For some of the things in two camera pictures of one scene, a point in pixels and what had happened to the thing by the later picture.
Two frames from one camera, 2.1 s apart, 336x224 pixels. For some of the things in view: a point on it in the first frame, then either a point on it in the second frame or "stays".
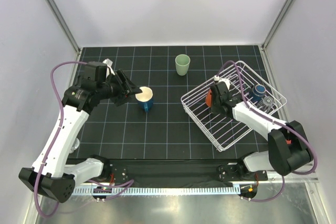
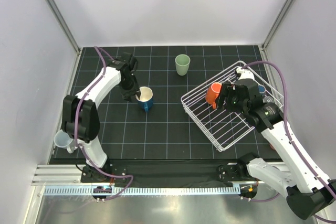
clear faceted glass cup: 266,103 stays
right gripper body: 214,107 to 234,104
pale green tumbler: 182,64 stays
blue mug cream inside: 145,98 stays
